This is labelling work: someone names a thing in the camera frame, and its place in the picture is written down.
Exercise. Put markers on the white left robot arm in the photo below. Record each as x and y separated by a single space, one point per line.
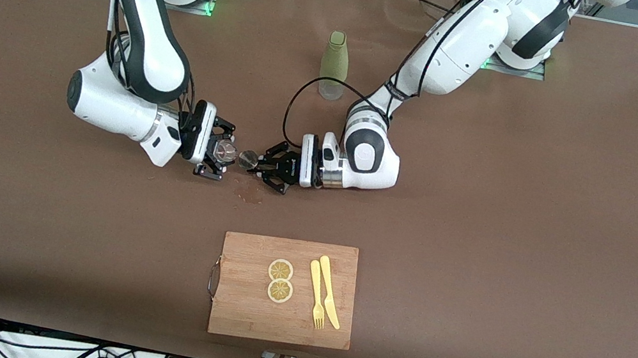
457 53

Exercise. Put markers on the small clear glass cup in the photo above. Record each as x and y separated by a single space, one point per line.
225 150

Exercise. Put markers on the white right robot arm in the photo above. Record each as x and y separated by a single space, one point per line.
146 46

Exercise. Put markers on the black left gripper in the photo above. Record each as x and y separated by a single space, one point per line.
291 165

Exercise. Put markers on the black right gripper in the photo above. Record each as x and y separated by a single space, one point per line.
198 131

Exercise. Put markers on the wooden cutting board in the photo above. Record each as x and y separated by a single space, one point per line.
244 315

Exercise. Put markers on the green sleeved glass bottle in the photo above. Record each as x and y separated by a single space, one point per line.
335 58

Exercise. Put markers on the lemon slice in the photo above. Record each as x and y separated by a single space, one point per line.
279 292
280 268

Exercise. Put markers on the brown table cover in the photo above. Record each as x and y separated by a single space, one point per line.
468 295

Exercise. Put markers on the yellow plastic knife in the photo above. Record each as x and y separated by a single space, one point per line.
327 284

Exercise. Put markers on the yellow plastic fork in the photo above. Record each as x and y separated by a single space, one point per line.
314 282

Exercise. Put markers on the steel jigger measuring cup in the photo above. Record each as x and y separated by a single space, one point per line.
248 159

